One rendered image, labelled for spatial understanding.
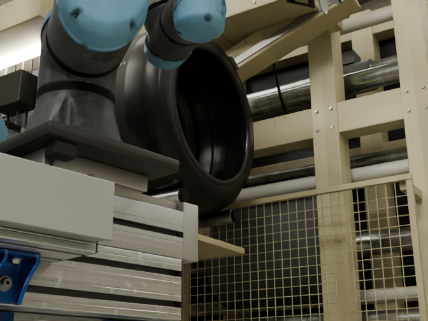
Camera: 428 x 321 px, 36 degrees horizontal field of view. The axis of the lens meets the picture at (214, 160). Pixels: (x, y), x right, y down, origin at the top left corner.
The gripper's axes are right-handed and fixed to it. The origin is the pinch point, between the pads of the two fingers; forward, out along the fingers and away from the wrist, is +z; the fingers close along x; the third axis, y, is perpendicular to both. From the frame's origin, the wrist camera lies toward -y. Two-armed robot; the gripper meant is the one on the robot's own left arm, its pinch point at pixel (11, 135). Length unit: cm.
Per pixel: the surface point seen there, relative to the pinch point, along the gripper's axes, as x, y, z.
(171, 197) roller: 43.2, 11.1, 17.0
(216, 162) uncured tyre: 39, -13, 63
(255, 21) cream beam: 50, -64, 55
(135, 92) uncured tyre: 33.3, -15.0, 4.6
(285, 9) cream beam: 61, -66, 51
